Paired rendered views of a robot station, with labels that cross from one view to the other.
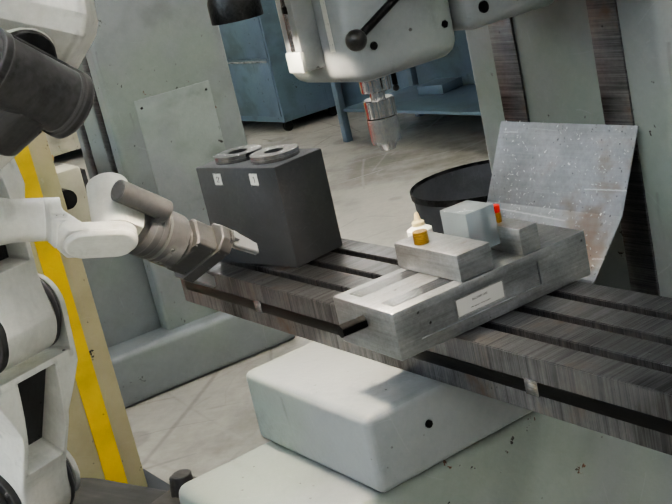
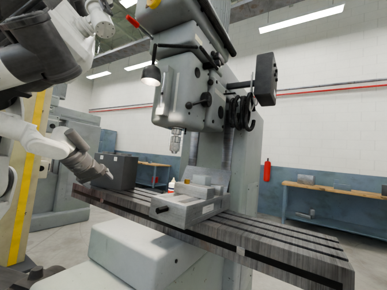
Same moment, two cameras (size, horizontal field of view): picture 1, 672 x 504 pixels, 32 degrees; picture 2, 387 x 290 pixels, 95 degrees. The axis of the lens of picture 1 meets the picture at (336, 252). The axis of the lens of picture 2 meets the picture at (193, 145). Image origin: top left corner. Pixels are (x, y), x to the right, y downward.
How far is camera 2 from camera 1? 109 cm
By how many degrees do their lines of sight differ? 34
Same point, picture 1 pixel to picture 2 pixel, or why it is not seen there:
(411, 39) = (196, 118)
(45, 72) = (61, 43)
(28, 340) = not seen: outside the picture
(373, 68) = (186, 120)
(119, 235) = (60, 148)
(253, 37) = not seen: hidden behind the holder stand
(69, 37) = (78, 57)
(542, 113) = (200, 164)
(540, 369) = (249, 243)
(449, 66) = not seen: hidden behind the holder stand
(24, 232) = (7, 130)
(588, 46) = (220, 148)
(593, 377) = (285, 251)
